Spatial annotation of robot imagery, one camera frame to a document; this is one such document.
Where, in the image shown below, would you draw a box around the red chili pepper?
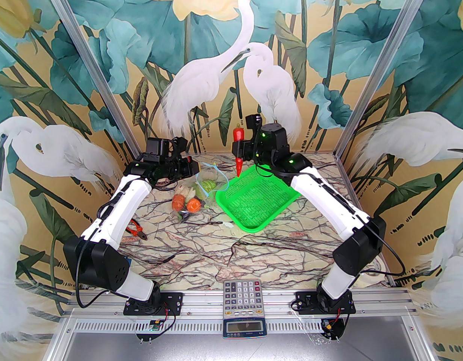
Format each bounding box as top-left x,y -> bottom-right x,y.
234,123 -> 245,178

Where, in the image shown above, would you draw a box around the green cabbage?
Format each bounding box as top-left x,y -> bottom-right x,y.
196,179 -> 219,198

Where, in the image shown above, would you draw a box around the clear zip-top bag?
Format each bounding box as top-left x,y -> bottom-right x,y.
171,160 -> 224,223

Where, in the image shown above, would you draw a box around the green plastic mesh basket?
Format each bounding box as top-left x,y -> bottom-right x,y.
216,164 -> 298,234

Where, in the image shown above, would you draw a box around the grey desk calculator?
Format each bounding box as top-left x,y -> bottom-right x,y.
222,279 -> 268,340

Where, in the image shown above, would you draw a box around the masking tape roll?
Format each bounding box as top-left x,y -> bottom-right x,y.
367,257 -> 387,278

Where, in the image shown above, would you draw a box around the perforated metal panel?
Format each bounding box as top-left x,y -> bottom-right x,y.
46,316 -> 435,361

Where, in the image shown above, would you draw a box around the red handled pliers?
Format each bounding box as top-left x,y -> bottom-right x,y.
128,218 -> 149,242

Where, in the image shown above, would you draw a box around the aluminium table side rail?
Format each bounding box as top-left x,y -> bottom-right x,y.
335,155 -> 396,288

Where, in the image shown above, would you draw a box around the aluminium frame post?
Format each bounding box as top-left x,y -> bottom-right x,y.
334,0 -> 436,158
39,0 -> 142,157

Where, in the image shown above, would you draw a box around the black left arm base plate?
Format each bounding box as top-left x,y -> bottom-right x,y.
124,292 -> 184,317

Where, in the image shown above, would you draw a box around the aluminium frame rail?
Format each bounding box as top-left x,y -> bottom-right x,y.
64,290 -> 420,319

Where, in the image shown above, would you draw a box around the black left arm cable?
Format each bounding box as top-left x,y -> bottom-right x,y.
74,235 -> 106,308

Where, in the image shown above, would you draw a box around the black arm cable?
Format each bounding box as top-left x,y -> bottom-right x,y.
74,235 -> 106,308
369,235 -> 406,276

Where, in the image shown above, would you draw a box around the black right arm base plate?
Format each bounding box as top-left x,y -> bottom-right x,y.
293,291 -> 357,315

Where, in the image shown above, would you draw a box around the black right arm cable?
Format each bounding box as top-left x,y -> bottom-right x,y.
369,235 -> 406,276

